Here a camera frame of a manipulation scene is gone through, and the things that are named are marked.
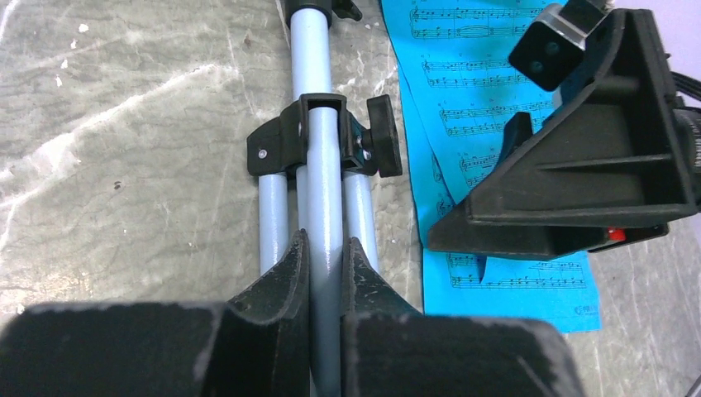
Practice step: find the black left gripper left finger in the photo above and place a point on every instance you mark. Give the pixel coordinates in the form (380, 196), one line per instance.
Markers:
(255, 344)

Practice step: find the light blue music stand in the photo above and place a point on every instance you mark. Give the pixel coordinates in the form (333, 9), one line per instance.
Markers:
(316, 142)

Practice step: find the teal sheet music page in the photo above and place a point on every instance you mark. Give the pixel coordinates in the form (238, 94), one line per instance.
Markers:
(428, 192)
(454, 57)

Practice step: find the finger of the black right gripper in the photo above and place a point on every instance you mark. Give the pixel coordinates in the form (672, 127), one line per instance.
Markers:
(516, 133)
(613, 165)

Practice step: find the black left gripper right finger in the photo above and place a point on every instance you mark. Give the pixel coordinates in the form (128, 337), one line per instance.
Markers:
(388, 348)

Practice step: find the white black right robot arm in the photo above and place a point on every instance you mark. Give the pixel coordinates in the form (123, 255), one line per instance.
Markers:
(613, 165)

